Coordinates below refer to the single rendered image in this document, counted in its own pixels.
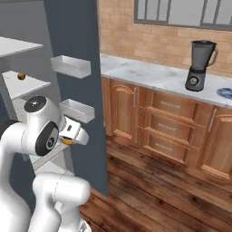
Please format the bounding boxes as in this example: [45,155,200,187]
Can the dark blue-grey fridge door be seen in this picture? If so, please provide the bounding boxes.
[43,0,110,197]

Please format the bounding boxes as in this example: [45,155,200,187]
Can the white fridge door bin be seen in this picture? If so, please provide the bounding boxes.
[50,54,92,80]
[59,98,96,124]

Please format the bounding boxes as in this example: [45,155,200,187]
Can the white fridge shelf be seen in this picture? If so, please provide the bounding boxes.
[0,36,44,59]
[1,70,52,101]
[30,141,71,170]

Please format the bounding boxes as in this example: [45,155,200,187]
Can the wooden cupboard door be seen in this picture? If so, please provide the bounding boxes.
[198,106,232,179]
[108,80,139,143]

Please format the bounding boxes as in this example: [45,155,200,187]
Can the dark grey blender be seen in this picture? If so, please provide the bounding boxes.
[184,39,219,92]

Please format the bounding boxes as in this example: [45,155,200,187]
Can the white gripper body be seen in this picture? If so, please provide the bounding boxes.
[59,125,91,146]

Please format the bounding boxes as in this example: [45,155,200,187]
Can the grey-framed window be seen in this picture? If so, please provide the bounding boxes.
[133,0,232,32]

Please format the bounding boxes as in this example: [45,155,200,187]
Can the silver cupboard door handle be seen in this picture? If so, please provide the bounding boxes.
[132,87,138,109]
[208,108,218,133]

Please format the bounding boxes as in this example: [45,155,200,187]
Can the silver drawer handle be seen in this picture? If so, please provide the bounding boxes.
[154,142,174,151]
[159,101,182,110]
[157,121,178,131]

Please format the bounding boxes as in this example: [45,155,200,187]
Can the yellow-orange mango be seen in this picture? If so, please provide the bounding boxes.
[62,137,76,146]

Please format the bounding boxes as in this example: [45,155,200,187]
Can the wooden drawer front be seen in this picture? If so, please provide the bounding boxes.
[147,132,190,161]
[149,112,195,142]
[151,90,200,120]

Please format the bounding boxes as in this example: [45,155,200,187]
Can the grey fridge body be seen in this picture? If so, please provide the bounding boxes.
[0,0,76,214]

